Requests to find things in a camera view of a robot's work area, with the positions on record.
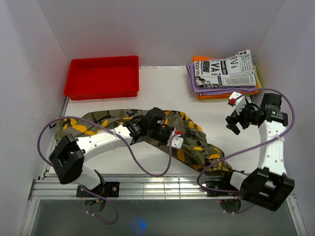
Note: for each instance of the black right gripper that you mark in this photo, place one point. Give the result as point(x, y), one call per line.
point(232, 119)

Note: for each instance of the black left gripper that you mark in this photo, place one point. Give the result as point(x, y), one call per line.
point(169, 130)

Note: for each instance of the camouflage yellow green trousers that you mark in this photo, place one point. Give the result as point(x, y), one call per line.
point(196, 152)

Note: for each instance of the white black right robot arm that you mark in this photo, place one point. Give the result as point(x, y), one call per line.
point(268, 185)

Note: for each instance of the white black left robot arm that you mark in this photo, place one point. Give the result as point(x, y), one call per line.
point(70, 155)

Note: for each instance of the purple folded trousers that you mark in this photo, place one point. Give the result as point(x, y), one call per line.
point(210, 91)

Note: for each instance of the yellow-green folded trousers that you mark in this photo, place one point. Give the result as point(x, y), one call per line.
point(258, 83)

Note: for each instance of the newspaper print folded trousers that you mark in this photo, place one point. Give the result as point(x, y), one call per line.
point(233, 72)

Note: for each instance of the orange folded trousers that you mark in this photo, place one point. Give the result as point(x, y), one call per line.
point(222, 96)

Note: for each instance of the red plastic tray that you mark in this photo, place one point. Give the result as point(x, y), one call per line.
point(101, 78)

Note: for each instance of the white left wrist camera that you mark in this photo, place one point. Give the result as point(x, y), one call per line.
point(175, 140)

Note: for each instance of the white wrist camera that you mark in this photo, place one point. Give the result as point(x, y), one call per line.
point(238, 100)
point(175, 140)

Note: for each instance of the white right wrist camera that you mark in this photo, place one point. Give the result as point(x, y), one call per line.
point(238, 100)

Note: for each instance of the aluminium frame rail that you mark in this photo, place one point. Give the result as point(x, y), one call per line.
point(131, 187)

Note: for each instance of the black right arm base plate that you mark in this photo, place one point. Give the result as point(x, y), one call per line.
point(218, 185)

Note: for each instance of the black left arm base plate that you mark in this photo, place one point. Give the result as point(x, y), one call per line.
point(107, 189)

